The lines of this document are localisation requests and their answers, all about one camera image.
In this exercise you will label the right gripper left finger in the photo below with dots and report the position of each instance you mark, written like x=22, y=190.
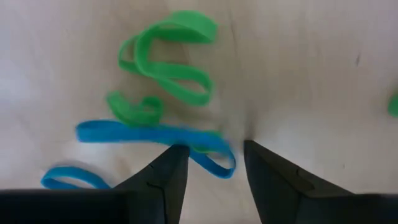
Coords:
x=161, y=186

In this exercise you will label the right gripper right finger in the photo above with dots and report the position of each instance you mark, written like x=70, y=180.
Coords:
x=280, y=193

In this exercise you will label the blue rubber band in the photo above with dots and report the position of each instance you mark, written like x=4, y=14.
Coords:
x=124, y=132
x=62, y=171

